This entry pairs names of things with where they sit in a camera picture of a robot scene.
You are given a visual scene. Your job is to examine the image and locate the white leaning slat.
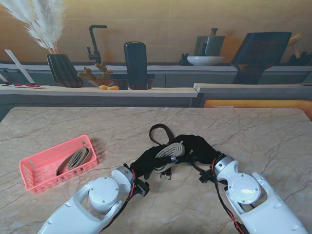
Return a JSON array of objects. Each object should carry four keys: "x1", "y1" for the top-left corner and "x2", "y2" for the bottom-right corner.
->
[{"x1": 4, "y1": 49, "x2": 36, "y2": 84}]

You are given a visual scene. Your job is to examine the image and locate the grey back cabinet counter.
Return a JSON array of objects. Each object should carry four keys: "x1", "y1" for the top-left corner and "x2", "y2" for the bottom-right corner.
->
[{"x1": 0, "y1": 62, "x2": 312, "y2": 88}]

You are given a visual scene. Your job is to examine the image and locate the dark box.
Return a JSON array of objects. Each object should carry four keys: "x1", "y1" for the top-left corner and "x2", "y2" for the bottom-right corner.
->
[{"x1": 289, "y1": 51, "x2": 312, "y2": 66}]

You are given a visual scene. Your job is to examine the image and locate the grey jug with lid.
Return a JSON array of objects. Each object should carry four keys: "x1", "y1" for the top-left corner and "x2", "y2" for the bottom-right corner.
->
[{"x1": 194, "y1": 28, "x2": 226, "y2": 57}]

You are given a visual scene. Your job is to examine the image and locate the dark ribbed vase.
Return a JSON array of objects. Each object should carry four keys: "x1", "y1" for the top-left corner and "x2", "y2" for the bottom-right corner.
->
[{"x1": 46, "y1": 54, "x2": 83, "y2": 88}]

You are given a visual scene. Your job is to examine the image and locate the dark slanted board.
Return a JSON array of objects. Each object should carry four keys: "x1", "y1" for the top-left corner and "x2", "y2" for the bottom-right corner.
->
[{"x1": 230, "y1": 31, "x2": 293, "y2": 85}]

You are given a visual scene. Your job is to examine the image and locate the arm red black cables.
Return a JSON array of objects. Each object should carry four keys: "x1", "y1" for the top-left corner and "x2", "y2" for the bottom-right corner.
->
[
  {"x1": 210, "y1": 159, "x2": 247, "y2": 234},
  {"x1": 98, "y1": 168, "x2": 137, "y2": 234}
]

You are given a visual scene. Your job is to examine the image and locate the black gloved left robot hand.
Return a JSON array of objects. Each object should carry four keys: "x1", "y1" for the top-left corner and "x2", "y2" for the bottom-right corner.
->
[{"x1": 130, "y1": 145, "x2": 178, "y2": 180}]

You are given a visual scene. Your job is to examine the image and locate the grey counter with orange light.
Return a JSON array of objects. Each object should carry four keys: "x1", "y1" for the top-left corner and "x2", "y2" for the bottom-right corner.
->
[{"x1": 193, "y1": 82, "x2": 312, "y2": 108}]

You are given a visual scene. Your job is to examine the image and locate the right arm red black cables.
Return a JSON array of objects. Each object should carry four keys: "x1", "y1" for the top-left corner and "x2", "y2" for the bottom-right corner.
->
[{"x1": 210, "y1": 159, "x2": 247, "y2": 234}]

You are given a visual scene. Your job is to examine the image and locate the cactus plant in bowl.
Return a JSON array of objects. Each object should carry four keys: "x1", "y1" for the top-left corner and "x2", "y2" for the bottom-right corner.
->
[{"x1": 77, "y1": 60, "x2": 114, "y2": 87}]

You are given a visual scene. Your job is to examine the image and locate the plate with red slices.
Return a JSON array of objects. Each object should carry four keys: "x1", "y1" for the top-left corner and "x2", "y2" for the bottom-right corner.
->
[{"x1": 0, "y1": 83, "x2": 46, "y2": 89}]

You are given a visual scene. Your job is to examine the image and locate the white pampas grass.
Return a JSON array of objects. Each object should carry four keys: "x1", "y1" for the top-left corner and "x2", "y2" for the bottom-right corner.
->
[{"x1": 0, "y1": 0, "x2": 66, "y2": 55}]

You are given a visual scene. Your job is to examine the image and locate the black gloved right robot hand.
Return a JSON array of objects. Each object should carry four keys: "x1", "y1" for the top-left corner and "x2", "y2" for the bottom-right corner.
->
[{"x1": 170, "y1": 134, "x2": 222, "y2": 165}]

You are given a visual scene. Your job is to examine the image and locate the left arm red black cables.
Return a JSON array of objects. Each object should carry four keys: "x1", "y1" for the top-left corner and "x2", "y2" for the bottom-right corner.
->
[{"x1": 98, "y1": 168, "x2": 137, "y2": 234}]

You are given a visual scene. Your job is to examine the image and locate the yellow wooden utensil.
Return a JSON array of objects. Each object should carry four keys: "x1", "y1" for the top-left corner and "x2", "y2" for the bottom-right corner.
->
[{"x1": 287, "y1": 33, "x2": 304, "y2": 59}]

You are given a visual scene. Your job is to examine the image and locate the long beige woven belt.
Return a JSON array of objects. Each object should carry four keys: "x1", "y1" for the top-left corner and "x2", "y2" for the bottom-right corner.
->
[{"x1": 154, "y1": 142, "x2": 186, "y2": 172}]

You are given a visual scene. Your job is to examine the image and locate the pink plastic storage basket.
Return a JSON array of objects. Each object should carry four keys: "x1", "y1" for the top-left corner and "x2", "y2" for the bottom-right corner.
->
[{"x1": 19, "y1": 134, "x2": 98, "y2": 195}]

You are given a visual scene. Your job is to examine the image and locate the black kitchen faucet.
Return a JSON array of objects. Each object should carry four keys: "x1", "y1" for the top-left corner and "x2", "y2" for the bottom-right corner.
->
[{"x1": 87, "y1": 24, "x2": 108, "y2": 64}]

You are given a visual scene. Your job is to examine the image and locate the white shallow bowl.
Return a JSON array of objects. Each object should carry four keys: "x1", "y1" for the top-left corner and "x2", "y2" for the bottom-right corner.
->
[{"x1": 187, "y1": 56, "x2": 225, "y2": 66}]

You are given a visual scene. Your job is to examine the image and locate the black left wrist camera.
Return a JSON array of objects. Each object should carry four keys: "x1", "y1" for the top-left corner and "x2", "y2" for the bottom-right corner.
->
[{"x1": 134, "y1": 179, "x2": 150, "y2": 197}]

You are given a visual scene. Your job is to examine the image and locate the black leather belt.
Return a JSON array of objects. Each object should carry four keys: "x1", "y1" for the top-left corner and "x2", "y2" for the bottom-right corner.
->
[{"x1": 149, "y1": 123, "x2": 211, "y2": 181}]

